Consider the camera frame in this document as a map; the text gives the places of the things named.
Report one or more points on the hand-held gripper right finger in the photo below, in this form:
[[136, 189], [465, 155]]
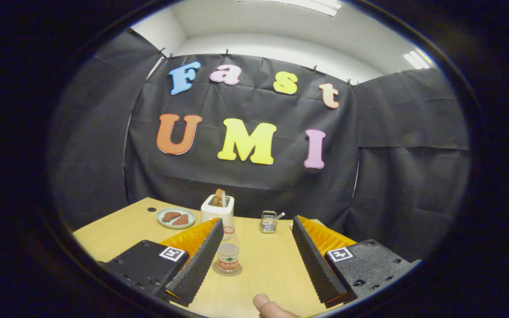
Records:
[[316, 265]]

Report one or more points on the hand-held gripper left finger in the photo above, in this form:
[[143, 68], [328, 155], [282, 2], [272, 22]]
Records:
[[199, 265]]

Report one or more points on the clear plastic bottle red label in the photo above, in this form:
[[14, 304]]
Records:
[[228, 256]]

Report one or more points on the round brown coaster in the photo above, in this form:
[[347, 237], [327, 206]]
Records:
[[238, 270]]

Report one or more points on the pale green plate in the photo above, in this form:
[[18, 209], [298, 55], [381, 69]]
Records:
[[192, 218]]

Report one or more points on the brown meat piece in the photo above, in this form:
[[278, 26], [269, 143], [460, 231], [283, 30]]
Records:
[[169, 216], [181, 220]]

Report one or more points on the white toaster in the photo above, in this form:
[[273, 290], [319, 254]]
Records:
[[214, 214]]

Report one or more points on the wooden table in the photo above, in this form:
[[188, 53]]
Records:
[[263, 260]]

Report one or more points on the brown toast slice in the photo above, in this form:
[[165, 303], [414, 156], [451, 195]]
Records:
[[219, 198]]

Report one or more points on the small ceiling light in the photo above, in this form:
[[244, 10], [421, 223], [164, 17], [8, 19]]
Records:
[[417, 59]]

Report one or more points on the long ceiling light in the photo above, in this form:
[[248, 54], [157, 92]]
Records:
[[298, 5]]

